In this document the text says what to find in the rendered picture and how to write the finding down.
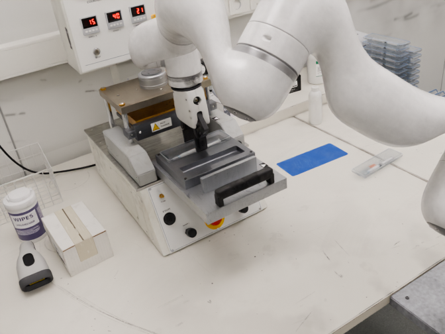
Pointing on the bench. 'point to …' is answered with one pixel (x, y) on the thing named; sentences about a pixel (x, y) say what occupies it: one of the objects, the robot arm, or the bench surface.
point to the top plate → (142, 91)
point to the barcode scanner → (32, 268)
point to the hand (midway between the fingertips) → (195, 140)
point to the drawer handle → (267, 173)
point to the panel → (186, 217)
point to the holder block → (204, 162)
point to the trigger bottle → (314, 71)
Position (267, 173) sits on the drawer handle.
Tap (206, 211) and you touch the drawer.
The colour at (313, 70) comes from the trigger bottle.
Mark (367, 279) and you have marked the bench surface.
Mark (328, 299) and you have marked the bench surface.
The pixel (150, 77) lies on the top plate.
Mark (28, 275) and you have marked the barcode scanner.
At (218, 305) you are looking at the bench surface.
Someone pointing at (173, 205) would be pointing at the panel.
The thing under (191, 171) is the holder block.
